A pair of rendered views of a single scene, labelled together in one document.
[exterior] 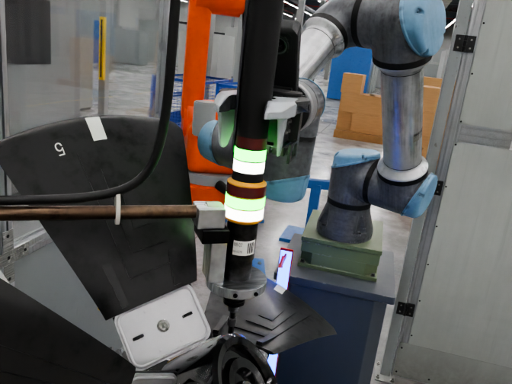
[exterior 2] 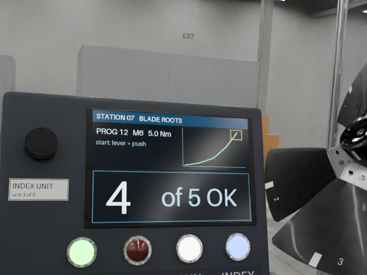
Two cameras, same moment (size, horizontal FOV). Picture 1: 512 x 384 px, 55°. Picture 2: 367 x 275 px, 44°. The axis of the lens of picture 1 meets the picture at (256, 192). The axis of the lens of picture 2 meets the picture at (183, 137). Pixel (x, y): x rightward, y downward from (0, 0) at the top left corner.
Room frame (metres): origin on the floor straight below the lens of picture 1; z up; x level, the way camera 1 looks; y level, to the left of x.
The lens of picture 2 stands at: (1.14, -0.96, 1.25)
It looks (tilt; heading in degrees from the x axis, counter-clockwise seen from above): 3 degrees down; 149
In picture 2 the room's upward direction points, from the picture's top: 4 degrees clockwise
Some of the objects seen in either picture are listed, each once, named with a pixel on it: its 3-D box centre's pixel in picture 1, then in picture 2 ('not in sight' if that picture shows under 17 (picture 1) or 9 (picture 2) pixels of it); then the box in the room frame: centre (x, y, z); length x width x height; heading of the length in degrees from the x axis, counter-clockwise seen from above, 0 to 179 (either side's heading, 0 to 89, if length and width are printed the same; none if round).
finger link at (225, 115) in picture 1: (227, 120); not in sight; (0.52, 0.04, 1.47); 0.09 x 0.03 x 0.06; 156
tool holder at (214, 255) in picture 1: (232, 246); not in sight; (0.51, 0.02, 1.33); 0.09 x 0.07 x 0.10; 111
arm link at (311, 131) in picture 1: (298, 105); not in sight; (0.77, -0.05, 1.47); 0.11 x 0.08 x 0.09; 167
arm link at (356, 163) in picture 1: (356, 174); not in sight; (1.24, -0.25, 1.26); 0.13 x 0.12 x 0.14; 52
